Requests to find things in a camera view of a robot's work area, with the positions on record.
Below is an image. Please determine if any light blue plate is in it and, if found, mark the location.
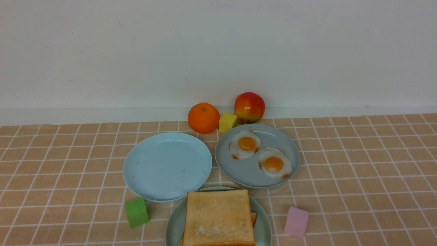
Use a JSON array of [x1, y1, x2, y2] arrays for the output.
[[122, 132, 213, 203]]

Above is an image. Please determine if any checkered orange tablecloth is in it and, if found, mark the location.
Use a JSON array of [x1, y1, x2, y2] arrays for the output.
[[0, 114, 437, 246]]

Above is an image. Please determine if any fried egg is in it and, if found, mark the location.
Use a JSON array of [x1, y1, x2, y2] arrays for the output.
[[229, 130, 261, 160], [258, 147, 292, 179]]

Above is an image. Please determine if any red yellow apple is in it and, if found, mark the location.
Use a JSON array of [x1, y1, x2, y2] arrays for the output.
[[234, 92, 266, 124]]

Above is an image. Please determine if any green cube block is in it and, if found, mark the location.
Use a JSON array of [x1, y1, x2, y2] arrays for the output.
[[124, 197, 150, 228]]

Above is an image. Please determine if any right fried egg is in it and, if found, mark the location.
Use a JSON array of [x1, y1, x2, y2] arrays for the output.
[[258, 147, 292, 179]]

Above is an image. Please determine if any yellow cube block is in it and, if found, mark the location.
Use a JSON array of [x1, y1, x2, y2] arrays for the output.
[[218, 113, 238, 133]]

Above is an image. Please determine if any grey-blue plate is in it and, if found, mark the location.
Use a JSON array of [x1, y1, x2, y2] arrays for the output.
[[214, 124, 300, 189]]

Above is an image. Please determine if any mint green plate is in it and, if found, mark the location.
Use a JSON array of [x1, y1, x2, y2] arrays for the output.
[[165, 186, 273, 246]]

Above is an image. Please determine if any back fried egg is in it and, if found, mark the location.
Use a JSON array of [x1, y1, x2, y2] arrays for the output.
[[229, 130, 261, 160]]

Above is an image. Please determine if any toast slice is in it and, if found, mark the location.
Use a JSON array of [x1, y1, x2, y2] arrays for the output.
[[182, 190, 255, 246], [177, 211, 257, 246]]

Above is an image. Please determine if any orange fruit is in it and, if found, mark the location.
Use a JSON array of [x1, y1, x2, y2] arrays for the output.
[[187, 102, 220, 134]]

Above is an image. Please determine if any pink cube block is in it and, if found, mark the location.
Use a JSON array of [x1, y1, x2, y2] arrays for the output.
[[284, 207, 309, 238]]

